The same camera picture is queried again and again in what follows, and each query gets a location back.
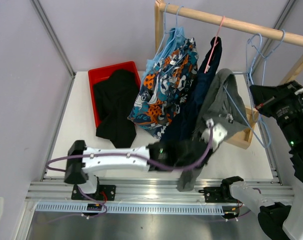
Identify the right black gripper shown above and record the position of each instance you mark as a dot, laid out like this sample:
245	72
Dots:
267	98

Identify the light blue wire hanger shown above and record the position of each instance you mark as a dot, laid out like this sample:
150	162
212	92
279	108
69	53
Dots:
259	53

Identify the grey shorts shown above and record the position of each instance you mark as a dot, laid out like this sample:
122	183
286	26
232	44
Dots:
224	105

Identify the blue hanger of grey shorts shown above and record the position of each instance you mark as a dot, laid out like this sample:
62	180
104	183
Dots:
256	42

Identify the pink hanger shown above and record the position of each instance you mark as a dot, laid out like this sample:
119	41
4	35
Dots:
213	46

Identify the navy blue shorts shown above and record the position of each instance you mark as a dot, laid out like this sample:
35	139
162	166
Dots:
184	123

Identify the colourful patterned shorts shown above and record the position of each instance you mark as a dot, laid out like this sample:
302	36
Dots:
165	88

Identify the blue hanger of patterned shorts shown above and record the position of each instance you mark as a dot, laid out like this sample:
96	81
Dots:
177	22

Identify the black shorts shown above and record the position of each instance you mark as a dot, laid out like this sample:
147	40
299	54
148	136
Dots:
114	99

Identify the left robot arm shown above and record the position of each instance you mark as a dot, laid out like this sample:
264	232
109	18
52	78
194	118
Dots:
83	161

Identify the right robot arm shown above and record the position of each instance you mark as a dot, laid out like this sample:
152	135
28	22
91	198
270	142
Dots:
277	220

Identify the light blue shorts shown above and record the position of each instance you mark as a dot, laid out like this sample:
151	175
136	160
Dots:
166	51

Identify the wooden clothes rack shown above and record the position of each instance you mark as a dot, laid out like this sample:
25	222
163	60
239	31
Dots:
245	27

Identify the red plastic bin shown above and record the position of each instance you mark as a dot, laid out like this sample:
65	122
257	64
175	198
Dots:
103	73

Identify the aluminium mounting rail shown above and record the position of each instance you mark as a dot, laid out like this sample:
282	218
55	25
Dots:
150	191

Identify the right aluminium corner post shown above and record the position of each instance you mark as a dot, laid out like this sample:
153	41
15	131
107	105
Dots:
269	44

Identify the aluminium corner post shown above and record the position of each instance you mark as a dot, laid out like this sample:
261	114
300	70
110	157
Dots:
40	11
269	44

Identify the perforated cable duct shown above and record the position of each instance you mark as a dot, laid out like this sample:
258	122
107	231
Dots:
126	208

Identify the left aluminium corner post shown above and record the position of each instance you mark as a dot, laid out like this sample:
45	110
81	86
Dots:
40	11

